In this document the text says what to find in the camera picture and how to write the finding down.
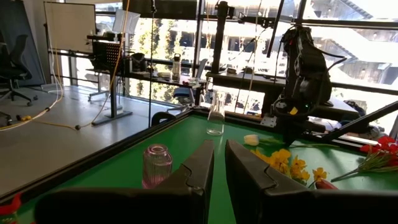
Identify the dark partition panel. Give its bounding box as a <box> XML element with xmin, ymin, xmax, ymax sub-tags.
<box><xmin>0</xmin><ymin>0</ymin><xmax>47</xmax><ymax>88</ymax></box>

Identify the red tulip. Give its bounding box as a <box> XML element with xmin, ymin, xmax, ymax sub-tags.
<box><xmin>314</xmin><ymin>179</ymin><xmax>339</xmax><ymax>190</ymax></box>

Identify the black office chair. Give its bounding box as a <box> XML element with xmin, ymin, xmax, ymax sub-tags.
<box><xmin>0</xmin><ymin>30</ymin><xmax>40</xmax><ymax>108</ymax></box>

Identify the black camera rig frame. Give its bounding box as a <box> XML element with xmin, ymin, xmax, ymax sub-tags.
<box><xmin>192</xmin><ymin>0</ymin><xmax>398</xmax><ymax>142</ymax></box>

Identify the white diffuser sheet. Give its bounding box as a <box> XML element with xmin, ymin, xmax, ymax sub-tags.
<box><xmin>112</xmin><ymin>8</ymin><xmax>141</xmax><ymax>35</ymax></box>

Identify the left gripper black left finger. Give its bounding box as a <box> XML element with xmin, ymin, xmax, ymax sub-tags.
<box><xmin>34</xmin><ymin>139</ymin><xmax>215</xmax><ymax>224</ymax></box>

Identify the yellow flower bunch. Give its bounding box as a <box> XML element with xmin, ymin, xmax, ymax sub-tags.
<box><xmin>250</xmin><ymin>147</ymin><xmax>329</xmax><ymax>189</ymax></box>

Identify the yellow hanging cable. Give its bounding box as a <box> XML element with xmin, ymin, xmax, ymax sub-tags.
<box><xmin>74</xmin><ymin>0</ymin><xmax>131</xmax><ymax>129</ymax></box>

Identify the white tulip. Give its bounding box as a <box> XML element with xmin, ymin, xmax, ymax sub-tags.
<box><xmin>243</xmin><ymin>133</ymin><xmax>340</xmax><ymax>149</ymax></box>

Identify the clear glass vase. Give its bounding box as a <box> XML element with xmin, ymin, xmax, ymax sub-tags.
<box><xmin>206</xmin><ymin>89</ymin><xmax>226</xmax><ymax>136</ymax></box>

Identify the clear water bottle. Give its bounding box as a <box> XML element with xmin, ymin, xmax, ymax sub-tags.
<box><xmin>172</xmin><ymin>53</ymin><xmax>182</xmax><ymax>82</ymax></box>

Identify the black bag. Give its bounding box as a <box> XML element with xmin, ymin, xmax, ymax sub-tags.
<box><xmin>129</xmin><ymin>52</ymin><xmax>147</xmax><ymax>73</ymax></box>

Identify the blue office chair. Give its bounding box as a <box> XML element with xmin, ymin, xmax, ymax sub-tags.
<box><xmin>167</xmin><ymin>58</ymin><xmax>208</xmax><ymax>113</ymax></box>

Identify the whiteboard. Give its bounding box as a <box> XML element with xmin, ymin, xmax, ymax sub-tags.
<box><xmin>43</xmin><ymin>1</ymin><xmax>97</xmax><ymax>54</ymax></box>

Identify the black curved chair backrest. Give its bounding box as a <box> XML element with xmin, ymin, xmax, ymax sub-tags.
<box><xmin>151</xmin><ymin>111</ymin><xmax>177</xmax><ymax>127</ymax></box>

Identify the black pegboard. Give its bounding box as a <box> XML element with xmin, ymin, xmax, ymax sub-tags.
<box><xmin>92</xmin><ymin>41</ymin><xmax>123</xmax><ymax>72</ymax></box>

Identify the pink ribbed glass vase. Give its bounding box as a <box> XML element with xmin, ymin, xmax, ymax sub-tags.
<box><xmin>142</xmin><ymin>143</ymin><xmax>174</xmax><ymax>190</ymax></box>

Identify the pale floor cable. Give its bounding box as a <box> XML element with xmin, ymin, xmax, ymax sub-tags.
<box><xmin>0</xmin><ymin>37</ymin><xmax>65</xmax><ymax>131</ymax></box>

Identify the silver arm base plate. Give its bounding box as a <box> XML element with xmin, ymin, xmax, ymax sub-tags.
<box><xmin>260</xmin><ymin>115</ymin><xmax>277</xmax><ymax>128</ymax></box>

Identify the black standing desk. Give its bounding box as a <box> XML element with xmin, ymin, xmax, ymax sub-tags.
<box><xmin>86</xmin><ymin>32</ymin><xmax>134</xmax><ymax>127</ymax></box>

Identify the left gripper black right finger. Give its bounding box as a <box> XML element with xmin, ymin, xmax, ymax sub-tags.
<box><xmin>224</xmin><ymin>139</ymin><xmax>398</xmax><ymax>224</ymax></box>

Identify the black tripod stand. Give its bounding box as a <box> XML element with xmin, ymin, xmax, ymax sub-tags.
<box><xmin>147</xmin><ymin>0</ymin><xmax>157</xmax><ymax>128</ymax></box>

